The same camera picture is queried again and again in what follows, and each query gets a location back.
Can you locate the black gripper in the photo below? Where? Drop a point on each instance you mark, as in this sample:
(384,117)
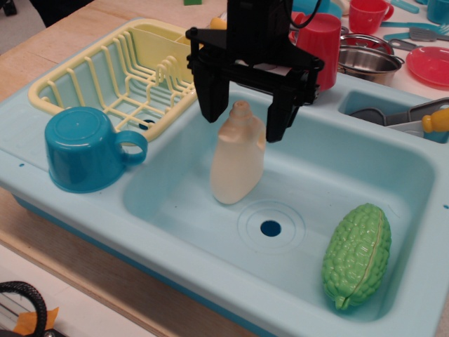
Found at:
(254,51)

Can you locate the cream detergent bottle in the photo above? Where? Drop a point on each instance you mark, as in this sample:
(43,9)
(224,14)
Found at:
(238,162)

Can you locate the yellow plastic drying rack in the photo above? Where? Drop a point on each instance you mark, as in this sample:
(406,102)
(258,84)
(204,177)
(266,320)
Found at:
(137,75)

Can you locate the light blue toy sink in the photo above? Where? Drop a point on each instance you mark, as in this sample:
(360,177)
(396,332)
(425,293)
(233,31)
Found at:
(260,259)

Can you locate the yellow dish brush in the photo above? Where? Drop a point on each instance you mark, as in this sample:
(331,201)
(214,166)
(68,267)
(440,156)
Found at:
(218,23)

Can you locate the red plastic tumbler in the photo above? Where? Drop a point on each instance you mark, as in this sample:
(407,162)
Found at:
(321,38)

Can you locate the teal plastic plate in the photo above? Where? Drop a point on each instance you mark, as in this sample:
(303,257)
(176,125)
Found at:
(307,7)

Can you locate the stainless steel pot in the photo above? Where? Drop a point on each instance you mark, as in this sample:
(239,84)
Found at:
(369,58)

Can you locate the red plastic mug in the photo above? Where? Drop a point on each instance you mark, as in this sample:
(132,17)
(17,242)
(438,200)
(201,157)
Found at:
(365,17)

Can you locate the grey toy pan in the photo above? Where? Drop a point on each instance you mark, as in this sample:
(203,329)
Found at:
(414,113)

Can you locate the blue plastic mug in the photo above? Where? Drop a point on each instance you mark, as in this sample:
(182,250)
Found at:
(85,153)

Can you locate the teal toy utensil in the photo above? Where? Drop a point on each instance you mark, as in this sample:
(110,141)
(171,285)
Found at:
(410,24)

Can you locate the grey toy spatula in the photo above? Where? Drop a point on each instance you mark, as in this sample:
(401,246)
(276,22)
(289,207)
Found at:
(398,40)

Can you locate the red plastic plate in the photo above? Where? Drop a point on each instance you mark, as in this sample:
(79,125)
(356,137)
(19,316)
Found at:
(429,65)

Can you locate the green bitter melon toy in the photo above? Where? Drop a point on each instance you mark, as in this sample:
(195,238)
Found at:
(357,256)

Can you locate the blue plastic cup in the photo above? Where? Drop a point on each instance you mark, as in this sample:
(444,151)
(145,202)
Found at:
(438,11)

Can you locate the orange tape piece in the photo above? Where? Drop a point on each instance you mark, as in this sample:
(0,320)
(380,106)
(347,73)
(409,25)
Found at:
(27,321)

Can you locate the yellow handled toy knife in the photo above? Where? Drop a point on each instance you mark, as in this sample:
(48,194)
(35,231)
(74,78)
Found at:
(436,122)

